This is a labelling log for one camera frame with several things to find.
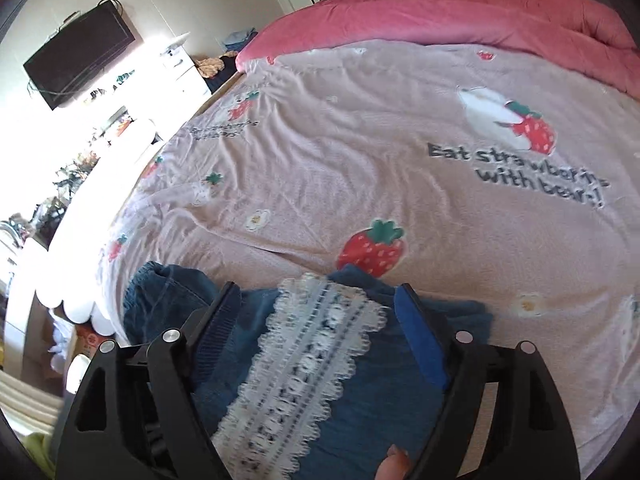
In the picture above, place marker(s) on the pink strawberry print bed sheet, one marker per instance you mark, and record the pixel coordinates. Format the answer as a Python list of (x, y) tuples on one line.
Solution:
[(350, 170)]

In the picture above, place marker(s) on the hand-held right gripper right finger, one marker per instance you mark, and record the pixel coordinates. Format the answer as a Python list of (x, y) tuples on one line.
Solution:
[(419, 342)]

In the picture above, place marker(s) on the white dresser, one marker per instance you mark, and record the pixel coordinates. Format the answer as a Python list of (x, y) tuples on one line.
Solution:
[(190, 80)]

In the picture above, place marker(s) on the yellow green cloth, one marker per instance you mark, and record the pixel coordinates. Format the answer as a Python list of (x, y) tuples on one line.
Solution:
[(39, 452)]

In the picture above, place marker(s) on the pink quilt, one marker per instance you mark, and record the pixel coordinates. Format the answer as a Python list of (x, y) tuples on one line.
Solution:
[(450, 15)]

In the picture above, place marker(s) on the pile of folded clothes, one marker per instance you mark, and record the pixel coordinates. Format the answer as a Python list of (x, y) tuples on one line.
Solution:
[(240, 40)]

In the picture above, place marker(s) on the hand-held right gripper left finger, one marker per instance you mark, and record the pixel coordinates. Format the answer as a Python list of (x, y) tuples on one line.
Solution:
[(222, 327)]

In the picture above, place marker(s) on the yellow floral cloth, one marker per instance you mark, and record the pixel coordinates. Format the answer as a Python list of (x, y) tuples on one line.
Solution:
[(210, 66)]

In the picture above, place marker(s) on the black television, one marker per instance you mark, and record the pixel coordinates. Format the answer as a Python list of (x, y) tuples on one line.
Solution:
[(75, 60)]

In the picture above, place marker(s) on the blue denim pants with lace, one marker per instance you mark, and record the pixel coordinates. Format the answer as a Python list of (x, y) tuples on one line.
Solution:
[(380, 402)]

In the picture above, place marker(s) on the person's right hand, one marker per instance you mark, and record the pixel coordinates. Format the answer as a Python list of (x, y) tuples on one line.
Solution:
[(392, 466)]

